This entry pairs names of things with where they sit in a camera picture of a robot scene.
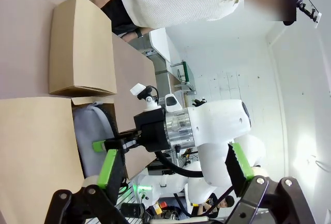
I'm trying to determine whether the white table behind robot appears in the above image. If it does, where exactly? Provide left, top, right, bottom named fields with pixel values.
left=148, top=26, right=172, bottom=63

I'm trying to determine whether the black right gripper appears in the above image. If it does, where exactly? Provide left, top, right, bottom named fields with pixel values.
left=92, top=107, right=170, bottom=154

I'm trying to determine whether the seated person in black shirt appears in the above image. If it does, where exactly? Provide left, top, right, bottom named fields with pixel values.
left=190, top=195, right=236, bottom=220

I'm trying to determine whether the black ceiling camera mount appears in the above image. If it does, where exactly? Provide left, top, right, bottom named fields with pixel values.
left=296, top=0, right=323, bottom=29

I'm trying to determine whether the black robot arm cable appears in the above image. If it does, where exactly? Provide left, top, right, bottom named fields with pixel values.
left=154, top=151, right=205, bottom=178

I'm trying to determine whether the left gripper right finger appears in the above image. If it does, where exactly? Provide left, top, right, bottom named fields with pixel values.
left=223, top=142, right=320, bottom=224

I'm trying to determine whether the large open cardboard box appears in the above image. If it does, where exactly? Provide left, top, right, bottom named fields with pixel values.
left=0, top=96, right=129, bottom=209

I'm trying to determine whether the green framed cart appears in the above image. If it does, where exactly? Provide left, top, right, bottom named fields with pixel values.
left=170, top=60, right=196, bottom=92

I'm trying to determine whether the yellow emergency stop box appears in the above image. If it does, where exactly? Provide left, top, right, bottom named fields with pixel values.
left=154, top=200, right=169, bottom=216

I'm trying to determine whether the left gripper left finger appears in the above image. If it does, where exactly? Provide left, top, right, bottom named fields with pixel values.
left=44, top=148, right=127, bottom=224

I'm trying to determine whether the light blue pencil case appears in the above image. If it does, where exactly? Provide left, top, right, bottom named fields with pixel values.
left=71, top=102, right=118, bottom=181

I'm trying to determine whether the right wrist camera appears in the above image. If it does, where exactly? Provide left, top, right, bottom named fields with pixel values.
left=130, top=83, right=161, bottom=112

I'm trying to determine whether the person's left hand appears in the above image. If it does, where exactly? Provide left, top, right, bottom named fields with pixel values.
left=122, top=30, right=138, bottom=41

